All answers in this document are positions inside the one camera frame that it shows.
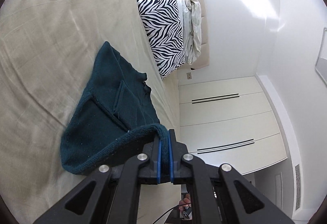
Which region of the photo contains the dark teal knit sweater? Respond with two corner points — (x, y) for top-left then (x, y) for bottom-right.
(60, 42), (170, 177)

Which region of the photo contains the person's right hand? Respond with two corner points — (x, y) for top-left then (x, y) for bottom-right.
(178, 193), (191, 214)

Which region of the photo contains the zebra print pillow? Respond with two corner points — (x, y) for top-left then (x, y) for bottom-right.
(137, 0), (185, 79)

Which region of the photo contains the crumpled white duvet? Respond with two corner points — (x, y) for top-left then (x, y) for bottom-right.
(177, 0), (202, 65)

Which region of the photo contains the beige bed sheet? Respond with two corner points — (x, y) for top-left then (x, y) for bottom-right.
(1, 0), (180, 223)

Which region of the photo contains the white wardrobe with black handles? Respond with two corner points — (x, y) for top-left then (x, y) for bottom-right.
(179, 77), (287, 175)

